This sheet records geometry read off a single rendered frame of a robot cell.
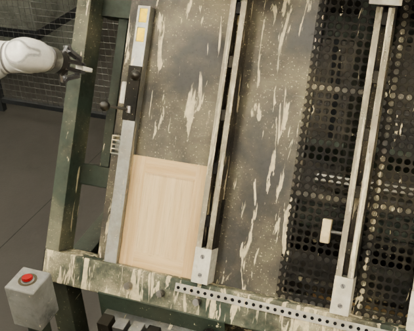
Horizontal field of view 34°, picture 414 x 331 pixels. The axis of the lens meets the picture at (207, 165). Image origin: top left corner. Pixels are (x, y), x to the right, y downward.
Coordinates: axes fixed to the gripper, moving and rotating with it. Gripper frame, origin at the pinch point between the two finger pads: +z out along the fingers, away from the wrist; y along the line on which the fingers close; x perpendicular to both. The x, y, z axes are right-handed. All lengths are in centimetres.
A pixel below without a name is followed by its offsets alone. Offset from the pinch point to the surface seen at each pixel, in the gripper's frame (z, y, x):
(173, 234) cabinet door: 14, 54, 37
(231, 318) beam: 11, 79, 64
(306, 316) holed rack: 10, 72, 90
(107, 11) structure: 18.9, -24.1, -4.4
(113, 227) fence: 11, 56, 14
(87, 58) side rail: 12.8, -5.1, -7.0
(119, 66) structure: 20.4, -4.1, 3.2
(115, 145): 15.1, 25.9, 8.5
